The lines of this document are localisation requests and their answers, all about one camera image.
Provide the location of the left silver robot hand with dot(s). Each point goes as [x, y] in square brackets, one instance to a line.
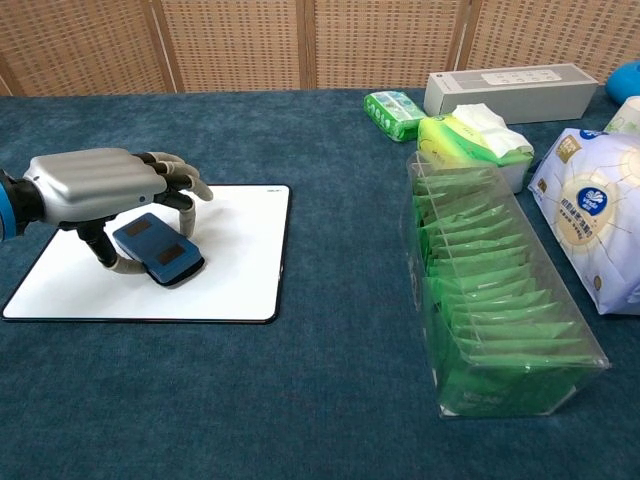
[90, 185]

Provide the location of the blue whiteboard eraser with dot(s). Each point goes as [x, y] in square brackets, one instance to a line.
[155, 250]

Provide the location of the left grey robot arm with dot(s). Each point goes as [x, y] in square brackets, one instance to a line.
[7, 210]

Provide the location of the white dry-erase board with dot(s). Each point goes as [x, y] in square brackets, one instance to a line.
[240, 280]

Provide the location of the rattan wooden folding screen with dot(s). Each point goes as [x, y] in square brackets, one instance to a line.
[240, 45]

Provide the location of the green pocket tissue pack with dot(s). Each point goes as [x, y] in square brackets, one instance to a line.
[387, 112]

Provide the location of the dark teal tablecloth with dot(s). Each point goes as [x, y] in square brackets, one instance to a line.
[320, 400]

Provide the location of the yellow-green open tissue pack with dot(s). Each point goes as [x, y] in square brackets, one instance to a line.
[450, 135]

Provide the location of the grey power strip box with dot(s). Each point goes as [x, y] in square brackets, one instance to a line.
[500, 100]

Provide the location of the clear box of green sachets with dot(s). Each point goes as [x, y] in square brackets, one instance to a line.
[500, 300]

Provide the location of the lavender white tissue pack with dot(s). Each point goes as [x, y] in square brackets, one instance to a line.
[590, 210]

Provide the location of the blue detergent bottle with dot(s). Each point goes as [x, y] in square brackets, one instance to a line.
[625, 82]

